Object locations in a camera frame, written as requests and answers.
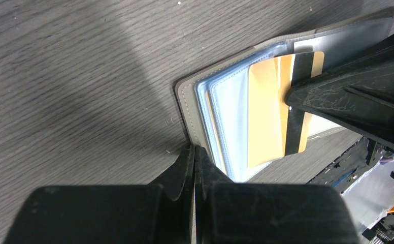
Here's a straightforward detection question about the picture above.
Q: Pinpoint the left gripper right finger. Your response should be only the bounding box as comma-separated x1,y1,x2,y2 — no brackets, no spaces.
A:
194,146,359,243

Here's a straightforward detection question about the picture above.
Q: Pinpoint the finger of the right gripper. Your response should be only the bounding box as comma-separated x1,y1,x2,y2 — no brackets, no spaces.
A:
286,34,394,148

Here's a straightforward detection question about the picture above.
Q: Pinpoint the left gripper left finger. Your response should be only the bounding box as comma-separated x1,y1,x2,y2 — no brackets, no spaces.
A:
5,146,194,243

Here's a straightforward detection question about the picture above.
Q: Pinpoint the orange card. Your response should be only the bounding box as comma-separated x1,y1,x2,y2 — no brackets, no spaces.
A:
247,51,325,168

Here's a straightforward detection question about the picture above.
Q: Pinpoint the grey blue card holder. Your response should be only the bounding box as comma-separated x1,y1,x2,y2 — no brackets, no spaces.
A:
175,7,394,182

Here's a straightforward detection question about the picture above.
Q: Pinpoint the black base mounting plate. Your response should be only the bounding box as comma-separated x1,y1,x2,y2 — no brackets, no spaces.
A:
308,137,383,194

